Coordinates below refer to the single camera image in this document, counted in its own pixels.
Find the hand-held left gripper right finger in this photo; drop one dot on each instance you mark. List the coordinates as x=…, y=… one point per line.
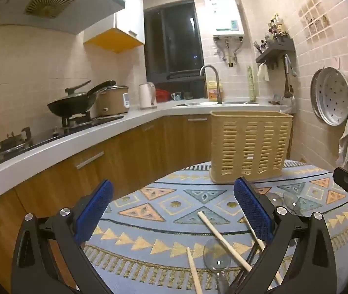
x=253, y=211

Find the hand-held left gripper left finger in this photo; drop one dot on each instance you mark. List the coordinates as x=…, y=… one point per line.
x=96, y=208

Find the clear plastic spoon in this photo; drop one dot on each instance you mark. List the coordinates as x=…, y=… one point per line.
x=273, y=200
x=293, y=203
x=217, y=260

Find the wooden chopstick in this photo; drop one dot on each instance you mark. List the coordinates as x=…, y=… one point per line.
x=277, y=276
x=220, y=237
x=194, y=269

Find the beige slotted utensil basket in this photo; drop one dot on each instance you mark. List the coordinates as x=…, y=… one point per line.
x=250, y=147

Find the wooden base cabinets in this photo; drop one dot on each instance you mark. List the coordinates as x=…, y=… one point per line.
x=131, y=159

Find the white kitchen countertop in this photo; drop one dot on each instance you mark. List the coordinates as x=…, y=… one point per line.
x=85, y=141

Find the round metal steamer tray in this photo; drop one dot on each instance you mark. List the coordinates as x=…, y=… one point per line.
x=333, y=98

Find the patterned blue tablecloth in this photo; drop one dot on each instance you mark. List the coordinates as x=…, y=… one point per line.
x=168, y=196

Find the black gas stove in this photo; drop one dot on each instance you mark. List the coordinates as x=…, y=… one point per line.
x=39, y=141

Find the black wok with lid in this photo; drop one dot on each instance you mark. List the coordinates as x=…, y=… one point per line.
x=69, y=105

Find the beige rice cooker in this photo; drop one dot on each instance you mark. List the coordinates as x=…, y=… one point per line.
x=112, y=101

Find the hanging metal tongs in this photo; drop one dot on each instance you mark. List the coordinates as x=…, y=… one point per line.
x=289, y=67

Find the white electric kettle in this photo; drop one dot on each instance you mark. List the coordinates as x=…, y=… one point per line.
x=146, y=96

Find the yellow oil bottle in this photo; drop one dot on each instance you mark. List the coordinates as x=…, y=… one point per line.
x=212, y=90

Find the green hanging brush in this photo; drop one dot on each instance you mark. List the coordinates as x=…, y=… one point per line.
x=251, y=82

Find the red container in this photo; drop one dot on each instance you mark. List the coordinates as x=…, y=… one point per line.
x=162, y=95

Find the white hanging cloth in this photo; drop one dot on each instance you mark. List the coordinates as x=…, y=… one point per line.
x=262, y=72

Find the small cup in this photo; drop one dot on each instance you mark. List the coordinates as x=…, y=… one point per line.
x=176, y=96

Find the metal kitchen faucet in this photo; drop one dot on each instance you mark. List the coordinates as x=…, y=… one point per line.
x=215, y=76

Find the group of condiment bottles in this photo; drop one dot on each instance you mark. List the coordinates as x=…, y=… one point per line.
x=276, y=27

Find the dark window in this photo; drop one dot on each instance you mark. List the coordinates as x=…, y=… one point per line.
x=174, y=36

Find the white water heater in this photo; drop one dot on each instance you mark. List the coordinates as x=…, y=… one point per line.
x=223, y=15

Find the range hood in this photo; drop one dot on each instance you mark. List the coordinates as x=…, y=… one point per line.
x=54, y=3

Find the dark wall shelf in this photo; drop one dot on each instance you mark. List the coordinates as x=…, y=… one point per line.
x=276, y=50

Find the white wall cabinet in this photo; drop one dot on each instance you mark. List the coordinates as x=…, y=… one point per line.
x=128, y=9

